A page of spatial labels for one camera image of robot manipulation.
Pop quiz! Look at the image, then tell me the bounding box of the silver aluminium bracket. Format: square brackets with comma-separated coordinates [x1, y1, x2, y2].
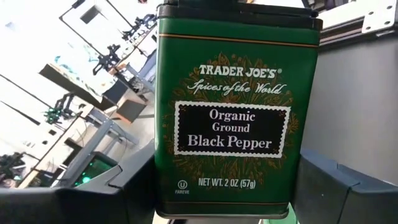
[361, 0, 398, 34]

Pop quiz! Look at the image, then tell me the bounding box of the dark green spice tin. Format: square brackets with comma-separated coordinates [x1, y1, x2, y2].
[154, 0, 323, 220]

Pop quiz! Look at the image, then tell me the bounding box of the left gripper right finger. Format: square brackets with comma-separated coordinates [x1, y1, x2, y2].
[291, 147, 398, 224]

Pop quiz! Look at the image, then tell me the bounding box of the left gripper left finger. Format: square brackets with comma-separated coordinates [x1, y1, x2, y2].
[0, 139, 156, 224]

